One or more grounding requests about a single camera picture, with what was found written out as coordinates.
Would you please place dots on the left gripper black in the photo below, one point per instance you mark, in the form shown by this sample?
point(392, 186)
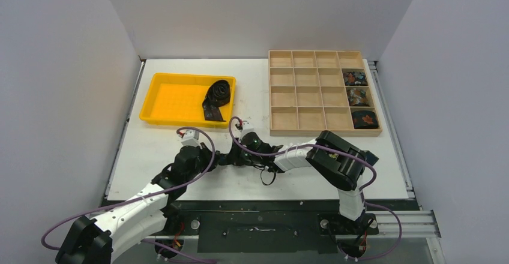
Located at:
point(213, 164)

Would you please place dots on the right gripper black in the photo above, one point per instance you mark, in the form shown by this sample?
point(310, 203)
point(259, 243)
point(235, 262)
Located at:
point(237, 152)

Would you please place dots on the yellow plastic tray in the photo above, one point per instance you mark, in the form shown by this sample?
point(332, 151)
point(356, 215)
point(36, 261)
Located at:
point(177, 100)

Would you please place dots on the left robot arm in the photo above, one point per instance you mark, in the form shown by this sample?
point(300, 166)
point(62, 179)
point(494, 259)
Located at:
point(101, 239)

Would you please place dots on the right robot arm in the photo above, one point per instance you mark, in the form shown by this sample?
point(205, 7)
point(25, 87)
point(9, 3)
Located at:
point(338, 161)

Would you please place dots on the black patterned tie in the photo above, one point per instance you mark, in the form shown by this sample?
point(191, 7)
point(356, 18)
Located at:
point(217, 95)

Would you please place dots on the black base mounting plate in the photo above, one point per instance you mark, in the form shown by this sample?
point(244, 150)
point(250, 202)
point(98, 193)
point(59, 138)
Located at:
point(265, 226)

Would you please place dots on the wooden compartment box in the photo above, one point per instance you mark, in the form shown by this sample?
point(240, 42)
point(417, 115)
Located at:
point(308, 93)

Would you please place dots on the rolled tie bottom slot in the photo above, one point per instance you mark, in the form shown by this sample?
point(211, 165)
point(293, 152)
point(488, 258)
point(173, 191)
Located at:
point(364, 119)

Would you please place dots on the rolled tie slot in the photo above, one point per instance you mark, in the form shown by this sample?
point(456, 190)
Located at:
point(364, 119)
point(355, 78)
point(357, 97)

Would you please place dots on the rolled tie middle slot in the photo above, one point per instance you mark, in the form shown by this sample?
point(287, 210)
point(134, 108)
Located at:
point(357, 97)

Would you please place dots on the rolled tie top slot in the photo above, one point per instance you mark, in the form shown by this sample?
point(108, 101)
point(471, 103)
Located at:
point(355, 78)

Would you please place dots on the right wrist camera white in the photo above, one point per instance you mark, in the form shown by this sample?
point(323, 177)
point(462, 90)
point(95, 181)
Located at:
point(244, 127)

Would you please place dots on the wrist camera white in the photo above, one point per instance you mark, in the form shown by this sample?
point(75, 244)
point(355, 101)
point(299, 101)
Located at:
point(244, 127)
point(189, 137)

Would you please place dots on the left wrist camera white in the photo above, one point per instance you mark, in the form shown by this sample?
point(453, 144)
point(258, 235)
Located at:
point(189, 137)

